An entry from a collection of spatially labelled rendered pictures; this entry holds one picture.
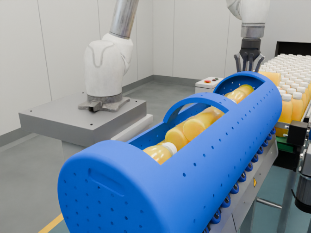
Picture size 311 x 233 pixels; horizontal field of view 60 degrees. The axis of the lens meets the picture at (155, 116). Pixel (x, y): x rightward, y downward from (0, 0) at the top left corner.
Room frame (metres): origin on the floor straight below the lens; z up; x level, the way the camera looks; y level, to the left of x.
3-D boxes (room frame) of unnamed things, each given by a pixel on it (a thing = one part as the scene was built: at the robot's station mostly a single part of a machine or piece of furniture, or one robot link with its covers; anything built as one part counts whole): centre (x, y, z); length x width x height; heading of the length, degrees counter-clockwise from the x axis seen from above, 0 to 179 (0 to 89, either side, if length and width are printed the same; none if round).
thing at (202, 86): (1.52, -0.32, 1.05); 0.20 x 0.10 x 0.10; 146
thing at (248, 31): (1.14, -0.39, 1.39); 0.09 x 0.09 x 0.06
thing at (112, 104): (1.14, 0.23, 1.10); 0.22 x 0.18 x 0.06; 165
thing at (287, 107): (1.21, -0.62, 0.99); 0.07 x 0.07 x 0.19
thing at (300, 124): (1.11, -0.63, 0.95); 0.10 x 0.07 x 0.10; 56
